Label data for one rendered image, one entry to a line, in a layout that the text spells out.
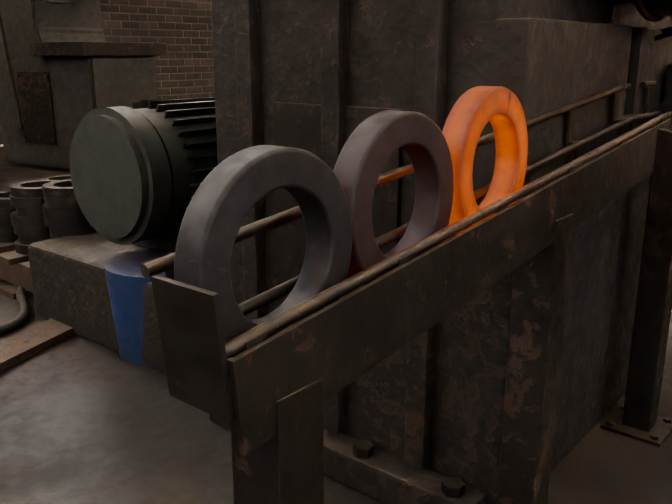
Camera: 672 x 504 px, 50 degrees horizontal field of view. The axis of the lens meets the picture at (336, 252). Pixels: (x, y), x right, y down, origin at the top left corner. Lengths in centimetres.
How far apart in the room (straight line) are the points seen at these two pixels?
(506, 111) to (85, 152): 145
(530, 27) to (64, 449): 125
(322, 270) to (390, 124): 16
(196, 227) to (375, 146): 21
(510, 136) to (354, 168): 32
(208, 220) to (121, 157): 146
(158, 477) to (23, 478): 27
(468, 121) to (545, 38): 38
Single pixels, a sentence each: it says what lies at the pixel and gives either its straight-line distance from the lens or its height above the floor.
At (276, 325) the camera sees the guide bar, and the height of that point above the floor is 61.
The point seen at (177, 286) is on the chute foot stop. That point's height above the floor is 65.
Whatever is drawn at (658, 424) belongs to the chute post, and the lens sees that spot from 183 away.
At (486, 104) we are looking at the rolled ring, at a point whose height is 77.
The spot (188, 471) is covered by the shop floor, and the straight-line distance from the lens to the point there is 156.
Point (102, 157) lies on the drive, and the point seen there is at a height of 55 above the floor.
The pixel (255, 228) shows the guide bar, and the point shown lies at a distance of 67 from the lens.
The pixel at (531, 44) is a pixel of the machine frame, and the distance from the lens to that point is 114.
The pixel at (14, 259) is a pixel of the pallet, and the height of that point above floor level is 14.
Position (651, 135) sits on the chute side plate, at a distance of 138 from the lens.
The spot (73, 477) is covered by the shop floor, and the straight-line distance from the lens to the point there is 160.
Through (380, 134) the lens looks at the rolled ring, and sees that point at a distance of 69.
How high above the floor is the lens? 82
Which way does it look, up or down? 16 degrees down
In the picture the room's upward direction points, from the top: straight up
